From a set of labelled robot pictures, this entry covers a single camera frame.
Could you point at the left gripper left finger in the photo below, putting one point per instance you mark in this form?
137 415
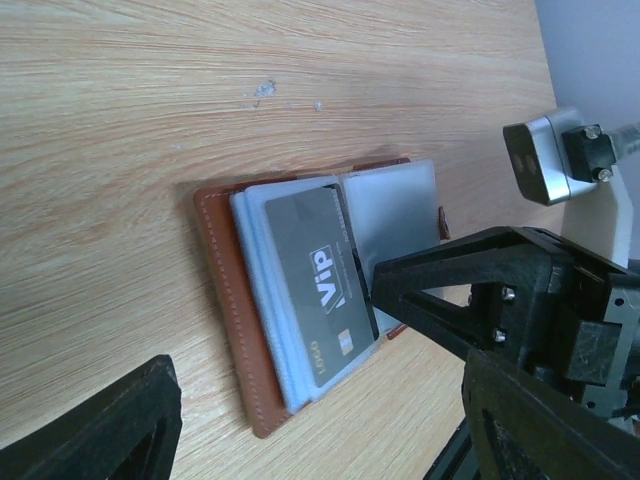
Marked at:
128 430

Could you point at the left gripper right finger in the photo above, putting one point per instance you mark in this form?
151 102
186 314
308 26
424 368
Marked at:
523 429

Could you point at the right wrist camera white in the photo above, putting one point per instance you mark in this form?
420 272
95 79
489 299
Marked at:
559 158

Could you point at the grey VIP card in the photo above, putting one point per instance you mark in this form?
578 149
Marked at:
333 321

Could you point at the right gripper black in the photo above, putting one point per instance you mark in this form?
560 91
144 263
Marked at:
562 313

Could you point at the brown leather card holder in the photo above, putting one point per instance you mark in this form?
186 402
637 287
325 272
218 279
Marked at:
397 213

